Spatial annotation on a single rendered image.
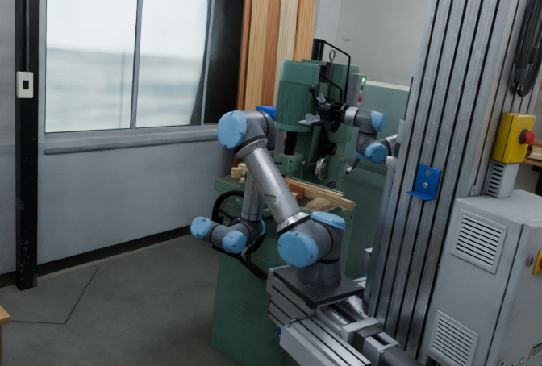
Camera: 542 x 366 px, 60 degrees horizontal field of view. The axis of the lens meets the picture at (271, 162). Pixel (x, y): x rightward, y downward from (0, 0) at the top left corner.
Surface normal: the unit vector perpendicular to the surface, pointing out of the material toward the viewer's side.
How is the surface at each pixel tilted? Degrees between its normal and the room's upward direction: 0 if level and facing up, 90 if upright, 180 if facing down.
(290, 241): 95
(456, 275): 90
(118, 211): 90
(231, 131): 84
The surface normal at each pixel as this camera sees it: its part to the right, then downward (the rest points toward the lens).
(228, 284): -0.57, 0.13
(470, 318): -0.82, 0.04
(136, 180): 0.76, 0.25
